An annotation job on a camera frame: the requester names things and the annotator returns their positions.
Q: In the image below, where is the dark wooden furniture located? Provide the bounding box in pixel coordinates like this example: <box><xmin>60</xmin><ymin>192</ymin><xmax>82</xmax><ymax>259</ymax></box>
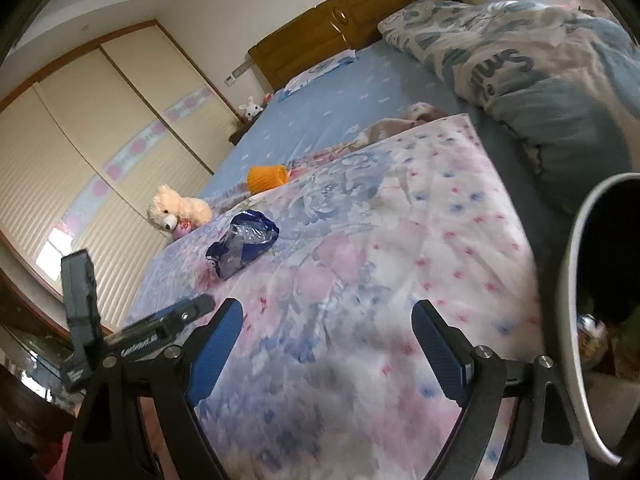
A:
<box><xmin>0</xmin><ymin>280</ymin><xmax>96</xmax><ymax>480</ymax></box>

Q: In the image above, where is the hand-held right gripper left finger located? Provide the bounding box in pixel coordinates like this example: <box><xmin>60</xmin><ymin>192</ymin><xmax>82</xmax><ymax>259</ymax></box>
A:
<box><xmin>62</xmin><ymin>297</ymin><xmax>246</xmax><ymax>480</ymax></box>

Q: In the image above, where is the blue printed pillow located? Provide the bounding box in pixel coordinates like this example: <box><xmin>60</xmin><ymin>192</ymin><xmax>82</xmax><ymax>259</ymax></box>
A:
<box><xmin>276</xmin><ymin>49</ymin><xmax>358</xmax><ymax>102</ymax></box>

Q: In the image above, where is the blue bed sheet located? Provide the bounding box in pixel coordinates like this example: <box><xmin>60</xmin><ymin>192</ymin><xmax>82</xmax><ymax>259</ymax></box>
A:
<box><xmin>122</xmin><ymin>40</ymin><xmax>576</xmax><ymax>326</ymax></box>

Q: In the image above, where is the cream teddy bear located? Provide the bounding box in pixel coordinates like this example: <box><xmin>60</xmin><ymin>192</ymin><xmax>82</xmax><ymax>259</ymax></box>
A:
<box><xmin>146</xmin><ymin>184</ymin><xmax>214</xmax><ymax>239</ymax></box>

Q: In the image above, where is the orange cup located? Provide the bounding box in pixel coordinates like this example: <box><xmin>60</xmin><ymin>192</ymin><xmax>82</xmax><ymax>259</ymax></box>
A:
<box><xmin>246</xmin><ymin>163</ymin><xmax>291</xmax><ymax>195</ymax></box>

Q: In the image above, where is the dark wooden nightstand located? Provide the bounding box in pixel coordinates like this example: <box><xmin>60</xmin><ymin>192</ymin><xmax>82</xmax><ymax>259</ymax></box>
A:
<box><xmin>229</xmin><ymin>115</ymin><xmax>261</xmax><ymax>147</ymax></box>

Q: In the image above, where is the white and blue printed quilt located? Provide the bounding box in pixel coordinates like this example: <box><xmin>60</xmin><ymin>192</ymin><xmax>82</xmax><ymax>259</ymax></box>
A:
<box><xmin>377</xmin><ymin>0</ymin><xmax>640</xmax><ymax>216</ymax></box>

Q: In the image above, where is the white rabbit plush toy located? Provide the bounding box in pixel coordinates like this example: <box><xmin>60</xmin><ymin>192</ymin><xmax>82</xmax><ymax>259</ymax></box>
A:
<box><xmin>237</xmin><ymin>96</ymin><xmax>265</xmax><ymax>121</ymax></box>

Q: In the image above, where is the wooden headboard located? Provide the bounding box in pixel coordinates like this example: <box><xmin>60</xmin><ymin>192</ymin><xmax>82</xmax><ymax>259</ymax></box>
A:
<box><xmin>248</xmin><ymin>0</ymin><xmax>446</xmax><ymax>92</ymax></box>

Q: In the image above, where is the pink and blue floral blanket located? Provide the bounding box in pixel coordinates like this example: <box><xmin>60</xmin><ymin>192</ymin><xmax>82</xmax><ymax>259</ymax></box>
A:
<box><xmin>145</xmin><ymin>114</ymin><xmax>591</xmax><ymax>480</ymax></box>

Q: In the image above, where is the blue foil wrapper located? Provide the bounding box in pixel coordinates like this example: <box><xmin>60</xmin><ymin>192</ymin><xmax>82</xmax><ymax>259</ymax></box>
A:
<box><xmin>205</xmin><ymin>209</ymin><xmax>281</xmax><ymax>281</ymax></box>

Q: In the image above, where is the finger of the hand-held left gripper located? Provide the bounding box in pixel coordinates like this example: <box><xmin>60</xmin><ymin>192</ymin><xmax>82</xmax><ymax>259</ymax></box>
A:
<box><xmin>125</xmin><ymin>294</ymin><xmax>216</xmax><ymax>343</ymax></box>

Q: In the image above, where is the crushed clear plastic bottle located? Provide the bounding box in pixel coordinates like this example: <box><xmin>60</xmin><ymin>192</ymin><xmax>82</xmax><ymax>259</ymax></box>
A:
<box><xmin>578</xmin><ymin>312</ymin><xmax>610</xmax><ymax>361</ymax></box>

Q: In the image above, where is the cream sliding door wardrobe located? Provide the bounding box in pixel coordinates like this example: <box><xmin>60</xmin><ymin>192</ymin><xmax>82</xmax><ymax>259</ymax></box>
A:
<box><xmin>0</xmin><ymin>19</ymin><xmax>241</xmax><ymax>341</ymax></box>

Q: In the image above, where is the brown plush cloth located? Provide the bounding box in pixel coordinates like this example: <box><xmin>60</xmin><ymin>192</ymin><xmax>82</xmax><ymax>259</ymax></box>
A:
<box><xmin>350</xmin><ymin>101</ymin><xmax>451</xmax><ymax>148</ymax></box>

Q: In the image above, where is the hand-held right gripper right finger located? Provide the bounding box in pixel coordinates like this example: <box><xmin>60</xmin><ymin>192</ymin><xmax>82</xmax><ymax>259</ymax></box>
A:
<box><xmin>410</xmin><ymin>299</ymin><xmax>591</xmax><ymax>480</ymax></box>

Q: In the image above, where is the black bin with silver rim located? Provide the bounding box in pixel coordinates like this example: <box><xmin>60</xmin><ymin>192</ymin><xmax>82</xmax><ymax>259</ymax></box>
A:
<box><xmin>564</xmin><ymin>172</ymin><xmax>640</xmax><ymax>468</ymax></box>

